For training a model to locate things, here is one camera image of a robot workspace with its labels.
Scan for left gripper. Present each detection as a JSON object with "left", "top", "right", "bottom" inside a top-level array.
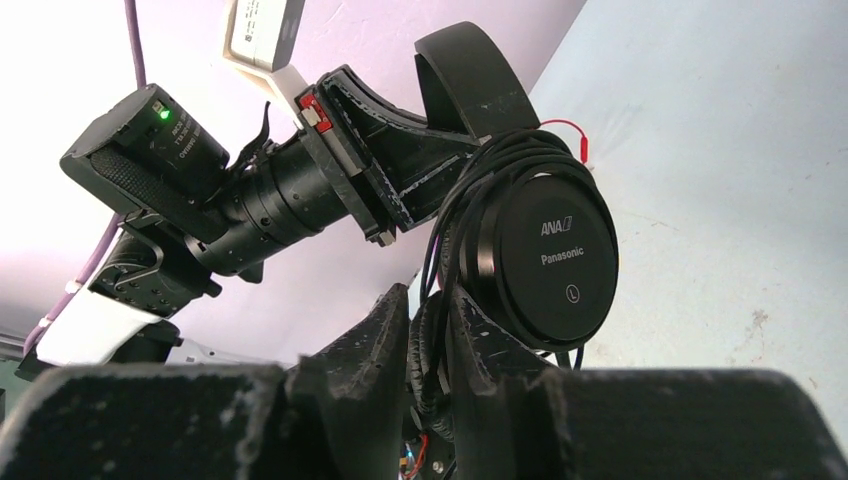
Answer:
[{"left": 294, "top": 64, "right": 492, "bottom": 248}]

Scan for red headphones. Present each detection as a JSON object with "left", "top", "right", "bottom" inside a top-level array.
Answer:
[{"left": 540, "top": 118, "right": 592, "bottom": 169}]

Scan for small black foam headphones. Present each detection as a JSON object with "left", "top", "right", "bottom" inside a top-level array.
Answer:
[{"left": 408, "top": 22, "right": 620, "bottom": 440}]

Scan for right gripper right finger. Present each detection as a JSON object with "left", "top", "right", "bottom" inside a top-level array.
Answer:
[{"left": 448, "top": 289, "right": 847, "bottom": 479}]

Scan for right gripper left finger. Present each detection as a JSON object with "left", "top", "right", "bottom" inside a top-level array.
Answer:
[{"left": 1, "top": 284, "right": 409, "bottom": 479}]

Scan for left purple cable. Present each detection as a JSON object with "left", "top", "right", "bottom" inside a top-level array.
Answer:
[{"left": 23, "top": 0, "right": 148, "bottom": 356}]

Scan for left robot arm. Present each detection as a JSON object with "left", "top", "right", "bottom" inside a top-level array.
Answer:
[{"left": 17, "top": 66, "right": 503, "bottom": 381}]

